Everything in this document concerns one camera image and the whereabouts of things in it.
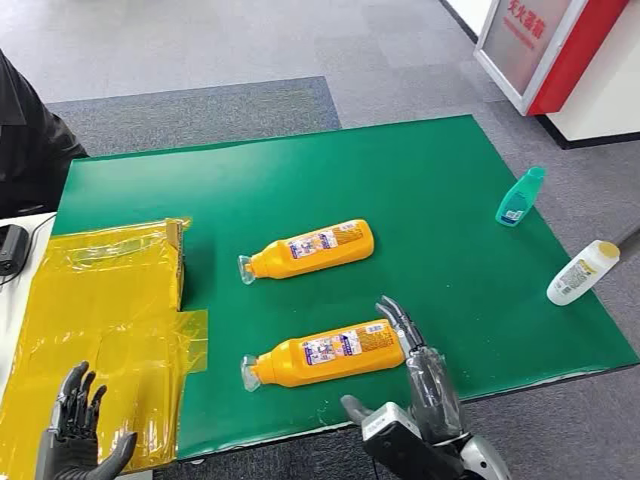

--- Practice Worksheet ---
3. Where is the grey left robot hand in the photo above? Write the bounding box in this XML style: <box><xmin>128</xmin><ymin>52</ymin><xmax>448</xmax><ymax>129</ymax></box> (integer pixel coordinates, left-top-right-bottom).
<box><xmin>35</xmin><ymin>360</ymin><xmax>138</xmax><ymax>480</ymax></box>

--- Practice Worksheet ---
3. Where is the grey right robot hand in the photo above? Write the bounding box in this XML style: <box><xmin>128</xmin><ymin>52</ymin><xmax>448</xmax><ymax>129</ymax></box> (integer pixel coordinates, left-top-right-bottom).
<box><xmin>341</xmin><ymin>296</ymin><xmax>471</xmax><ymax>446</ymax></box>

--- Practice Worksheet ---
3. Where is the orange detergent bottle clear cap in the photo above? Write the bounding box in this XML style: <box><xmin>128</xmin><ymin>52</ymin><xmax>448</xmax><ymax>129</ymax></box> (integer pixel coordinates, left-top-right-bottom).
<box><xmin>237</xmin><ymin>219</ymin><xmax>375</xmax><ymax>286</ymax></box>
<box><xmin>240</xmin><ymin>319</ymin><xmax>406</xmax><ymax>393</ymax></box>

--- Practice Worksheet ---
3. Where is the teal plastic bottle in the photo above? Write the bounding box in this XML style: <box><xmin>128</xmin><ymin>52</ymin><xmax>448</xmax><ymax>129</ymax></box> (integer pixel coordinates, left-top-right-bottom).
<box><xmin>495</xmin><ymin>166</ymin><xmax>546</xmax><ymax>229</ymax></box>

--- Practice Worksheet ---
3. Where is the white bottle yellow cap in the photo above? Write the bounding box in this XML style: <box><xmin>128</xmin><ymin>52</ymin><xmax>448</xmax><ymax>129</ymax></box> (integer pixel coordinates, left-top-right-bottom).
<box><xmin>546</xmin><ymin>239</ymin><xmax>621</xmax><ymax>307</ymax></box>

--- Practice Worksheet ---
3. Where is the yellow taped cardboard box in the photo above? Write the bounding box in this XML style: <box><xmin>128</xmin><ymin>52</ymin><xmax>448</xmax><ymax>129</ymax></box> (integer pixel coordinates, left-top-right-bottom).
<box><xmin>0</xmin><ymin>217</ymin><xmax>209</xmax><ymax>480</ymax></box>

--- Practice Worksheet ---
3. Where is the green table mat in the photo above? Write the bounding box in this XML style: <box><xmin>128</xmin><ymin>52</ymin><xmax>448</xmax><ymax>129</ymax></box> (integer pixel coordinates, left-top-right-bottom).
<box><xmin>51</xmin><ymin>114</ymin><xmax>640</xmax><ymax>462</ymax></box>

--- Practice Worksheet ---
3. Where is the black power adapter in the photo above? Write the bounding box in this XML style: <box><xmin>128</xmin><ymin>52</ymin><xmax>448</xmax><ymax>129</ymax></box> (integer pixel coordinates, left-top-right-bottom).
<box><xmin>0</xmin><ymin>223</ymin><xmax>30</xmax><ymax>278</ymax></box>

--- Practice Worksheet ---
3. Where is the red and white sign board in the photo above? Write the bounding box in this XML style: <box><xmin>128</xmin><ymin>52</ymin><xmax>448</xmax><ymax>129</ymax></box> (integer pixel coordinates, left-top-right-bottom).
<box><xmin>473</xmin><ymin>0</ymin><xmax>632</xmax><ymax>118</ymax></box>

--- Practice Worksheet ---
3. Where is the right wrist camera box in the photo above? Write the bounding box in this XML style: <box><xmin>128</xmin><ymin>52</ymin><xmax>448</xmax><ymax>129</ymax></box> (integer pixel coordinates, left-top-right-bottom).
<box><xmin>361</xmin><ymin>402</ymin><xmax>469</xmax><ymax>480</ymax></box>

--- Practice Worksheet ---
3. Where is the black cable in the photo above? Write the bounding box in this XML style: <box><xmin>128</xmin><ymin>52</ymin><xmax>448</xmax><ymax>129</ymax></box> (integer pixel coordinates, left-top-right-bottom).
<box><xmin>0</xmin><ymin>212</ymin><xmax>57</xmax><ymax>288</ymax></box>

